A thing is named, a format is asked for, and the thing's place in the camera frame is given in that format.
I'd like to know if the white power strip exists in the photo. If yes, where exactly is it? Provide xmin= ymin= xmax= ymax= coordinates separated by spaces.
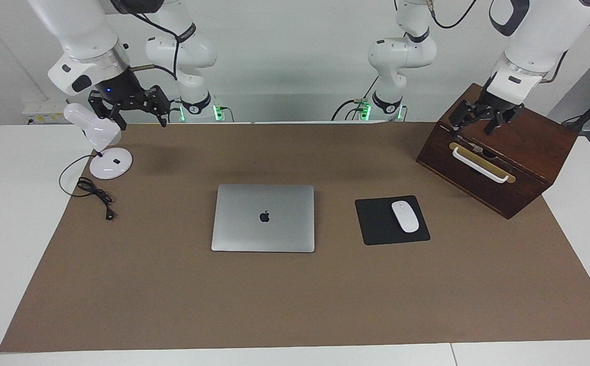
xmin=22 ymin=100 xmax=69 ymax=125

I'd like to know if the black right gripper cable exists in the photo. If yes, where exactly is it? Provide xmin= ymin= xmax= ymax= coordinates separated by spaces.
xmin=122 ymin=10 xmax=181 ymax=82

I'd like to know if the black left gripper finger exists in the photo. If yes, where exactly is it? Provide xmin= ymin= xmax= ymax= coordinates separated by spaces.
xmin=484 ymin=104 xmax=525 ymax=136
xmin=450 ymin=99 xmax=483 ymax=137

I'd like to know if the black mouse pad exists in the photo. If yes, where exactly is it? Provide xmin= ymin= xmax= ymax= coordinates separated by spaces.
xmin=354 ymin=195 xmax=431 ymax=246

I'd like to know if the black left arm base cable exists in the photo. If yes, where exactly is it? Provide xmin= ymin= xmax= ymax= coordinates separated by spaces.
xmin=331 ymin=76 xmax=379 ymax=121

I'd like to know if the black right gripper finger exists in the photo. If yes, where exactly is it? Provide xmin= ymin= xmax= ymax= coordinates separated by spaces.
xmin=88 ymin=90 xmax=128 ymax=131
xmin=142 ymin=85 xmax=171 ymax=128

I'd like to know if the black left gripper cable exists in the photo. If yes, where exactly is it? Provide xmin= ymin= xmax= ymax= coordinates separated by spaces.
xmin=429 ymin=0 xmax=569 ymax=84

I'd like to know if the black lamp power cable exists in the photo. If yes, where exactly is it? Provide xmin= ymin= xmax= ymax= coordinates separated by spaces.
xmin=59 ymin=154 xmax=116 ymax=221

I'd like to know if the dark brown wooden box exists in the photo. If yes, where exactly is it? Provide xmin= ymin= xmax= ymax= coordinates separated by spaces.
xmin=416 ymin=83 xmax=579 ymax=220

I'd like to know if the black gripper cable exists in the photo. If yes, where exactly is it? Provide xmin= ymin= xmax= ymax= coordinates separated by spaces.
xmin=429 ymin=0 xmax=569 ymax=84
xmin=122 ymin=10 xmax=181 ymax=82

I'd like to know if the brown table mat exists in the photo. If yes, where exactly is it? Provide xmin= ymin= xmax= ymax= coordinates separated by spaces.
xmin=0 ymin=121 xmax=590 ymax=353

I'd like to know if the white box handle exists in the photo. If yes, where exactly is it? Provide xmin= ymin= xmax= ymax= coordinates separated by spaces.
xmin=451 ymin=146 xmax=510 ymax=184

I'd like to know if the white desk lamp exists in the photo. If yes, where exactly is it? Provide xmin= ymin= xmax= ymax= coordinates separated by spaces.
xmin=63 ymin=103 xmax=134 ymax=180

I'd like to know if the silver apple laptop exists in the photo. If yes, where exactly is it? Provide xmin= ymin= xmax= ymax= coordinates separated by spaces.
xmin=211 ymin=184 xmax=316 ymax=253

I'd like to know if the white computer mouse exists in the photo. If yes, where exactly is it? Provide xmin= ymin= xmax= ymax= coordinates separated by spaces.
xmin=391 ymin=200 xmax=420 ymax=233

